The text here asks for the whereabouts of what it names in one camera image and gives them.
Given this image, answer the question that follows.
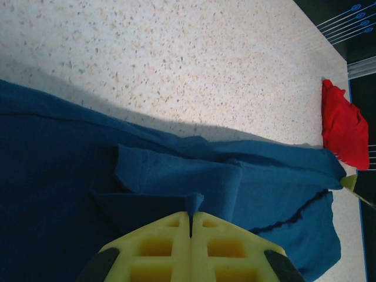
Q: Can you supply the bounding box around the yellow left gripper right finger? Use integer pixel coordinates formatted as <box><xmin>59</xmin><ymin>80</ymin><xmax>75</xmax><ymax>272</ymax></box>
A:
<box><xmin>190</xmin><ymin>211</ymin><xmax>306</xmax><ymax>282</ymax></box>

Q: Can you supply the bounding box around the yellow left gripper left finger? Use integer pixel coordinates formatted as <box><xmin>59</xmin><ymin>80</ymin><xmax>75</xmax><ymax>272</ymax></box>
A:
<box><xmin>78</xmin><ymin>211</ymin><xmax>192</xmax><ymax>282</ymax></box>

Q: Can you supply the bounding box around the navy blue t-shirt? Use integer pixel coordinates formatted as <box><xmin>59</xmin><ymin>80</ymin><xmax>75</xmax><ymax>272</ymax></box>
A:
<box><xmin>0</xmin><ymin>79</ymin><xmax>347</xmax><ymax>282</ymax></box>

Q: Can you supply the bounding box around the red folded t-shirt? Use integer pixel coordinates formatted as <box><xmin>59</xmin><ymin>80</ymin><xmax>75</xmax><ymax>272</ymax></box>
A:
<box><xmin>321</xmin><ymin>79</ymin><xmax>370</xmax><ymax>171</ymax></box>

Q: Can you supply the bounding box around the aluminium frame post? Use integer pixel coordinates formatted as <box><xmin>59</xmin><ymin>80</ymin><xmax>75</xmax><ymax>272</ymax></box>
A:
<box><xmin>348</xmin><ymin>57</ymin><xmax>376</xmax><ymax>79</ymax></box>

